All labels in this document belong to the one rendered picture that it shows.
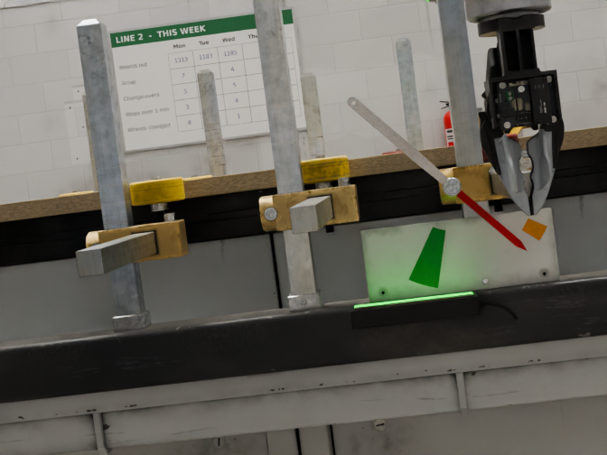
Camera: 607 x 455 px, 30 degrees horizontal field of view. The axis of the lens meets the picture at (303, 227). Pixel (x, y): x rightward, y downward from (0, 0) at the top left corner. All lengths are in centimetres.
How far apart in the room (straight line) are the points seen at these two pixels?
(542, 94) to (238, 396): 67
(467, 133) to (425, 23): 720
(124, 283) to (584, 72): 745
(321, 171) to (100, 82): 34
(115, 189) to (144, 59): 723
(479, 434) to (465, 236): 43
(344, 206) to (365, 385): 26
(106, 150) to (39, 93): 740
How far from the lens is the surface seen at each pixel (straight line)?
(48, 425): 171
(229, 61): 873
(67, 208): 179
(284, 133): 157
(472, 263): 156
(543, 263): 157
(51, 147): 897
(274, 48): 158
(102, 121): 161
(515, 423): 187
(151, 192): 168
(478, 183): 156
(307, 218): 127
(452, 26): 157
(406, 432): 187
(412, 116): 265
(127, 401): 166
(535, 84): 120
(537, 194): 126
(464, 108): 156
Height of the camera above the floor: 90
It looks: 3 degrees down
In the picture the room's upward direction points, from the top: 7 degrees counter-clockwise
